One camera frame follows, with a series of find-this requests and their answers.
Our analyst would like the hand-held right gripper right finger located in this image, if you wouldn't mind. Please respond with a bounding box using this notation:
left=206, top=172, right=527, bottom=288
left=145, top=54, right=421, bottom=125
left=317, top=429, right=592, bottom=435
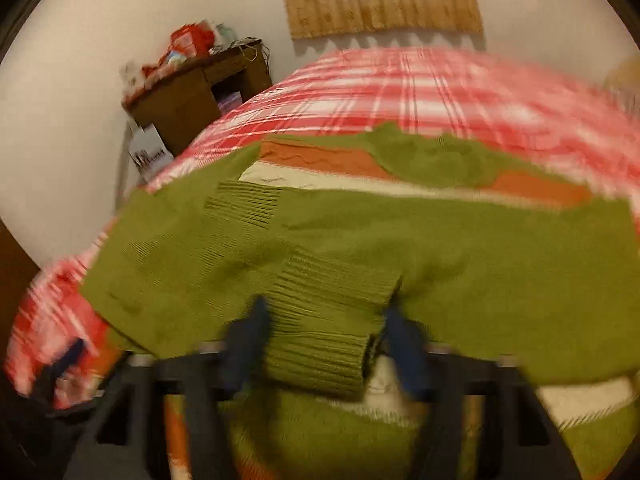
left=382, top=305, right=583, bottom=480

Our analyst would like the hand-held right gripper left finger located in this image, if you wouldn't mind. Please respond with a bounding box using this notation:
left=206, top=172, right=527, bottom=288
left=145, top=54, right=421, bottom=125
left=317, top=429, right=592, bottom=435
left=62, top=296, right=273, bottom=480

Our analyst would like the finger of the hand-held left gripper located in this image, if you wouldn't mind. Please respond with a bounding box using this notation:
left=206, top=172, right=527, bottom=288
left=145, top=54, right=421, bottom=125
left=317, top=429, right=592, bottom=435
left=47, top=337, right=88, bottom=388

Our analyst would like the green striped knit sweater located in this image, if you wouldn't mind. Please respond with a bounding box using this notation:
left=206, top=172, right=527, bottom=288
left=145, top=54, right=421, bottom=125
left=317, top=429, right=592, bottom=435
left=80, top=122, right=640, bottom=480

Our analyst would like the grey metal pole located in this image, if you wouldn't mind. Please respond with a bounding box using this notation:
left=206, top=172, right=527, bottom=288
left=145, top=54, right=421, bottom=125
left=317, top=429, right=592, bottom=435
left=114, top=120, right=133, bottom=211

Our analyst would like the dark wooden side cabinet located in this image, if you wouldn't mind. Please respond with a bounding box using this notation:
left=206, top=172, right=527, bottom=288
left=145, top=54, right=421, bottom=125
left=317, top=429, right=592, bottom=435
left=121, top=40, right=273, bottom=158

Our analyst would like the red plaid blanket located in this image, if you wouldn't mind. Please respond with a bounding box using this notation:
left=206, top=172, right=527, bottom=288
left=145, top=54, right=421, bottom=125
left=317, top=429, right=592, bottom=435
left=5, top=46, right=640, bottom=411

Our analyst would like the red plastic bag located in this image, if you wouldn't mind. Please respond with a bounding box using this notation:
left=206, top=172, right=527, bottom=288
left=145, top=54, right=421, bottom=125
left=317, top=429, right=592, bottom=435
left=167, top=22, right=218, bottom=58

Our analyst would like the beige wooden headboard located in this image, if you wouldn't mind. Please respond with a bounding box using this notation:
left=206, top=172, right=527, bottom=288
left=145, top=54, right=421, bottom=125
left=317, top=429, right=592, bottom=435
left=602, top=55, right=640, bottom=111

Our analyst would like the beige patterned wall curtain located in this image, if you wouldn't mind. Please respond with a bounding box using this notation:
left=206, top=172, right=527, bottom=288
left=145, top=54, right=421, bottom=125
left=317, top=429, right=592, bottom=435
left=277, top=0, right=485, bottom=41

